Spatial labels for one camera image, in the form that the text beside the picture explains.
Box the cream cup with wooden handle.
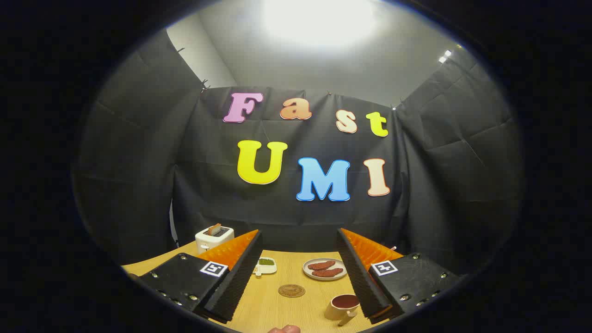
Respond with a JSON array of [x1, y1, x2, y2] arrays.
[[324, 294, 360, 327]]

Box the white toaster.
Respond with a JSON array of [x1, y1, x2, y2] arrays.
[[195, 225, 235, 255]]

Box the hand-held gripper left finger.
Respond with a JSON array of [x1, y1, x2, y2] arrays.
[[137, 230, 263, 323]]

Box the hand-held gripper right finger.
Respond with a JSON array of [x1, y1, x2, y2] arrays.
[[336, 228, 463, 324]]

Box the round white plate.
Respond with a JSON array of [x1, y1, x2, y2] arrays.
[[303, 258, 347, 281]]

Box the small white divided dish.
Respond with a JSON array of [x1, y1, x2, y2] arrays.
[[253, 257, 278, 277]]

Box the wooden table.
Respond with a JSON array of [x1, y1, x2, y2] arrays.
[[121, 240, 407, 333]]

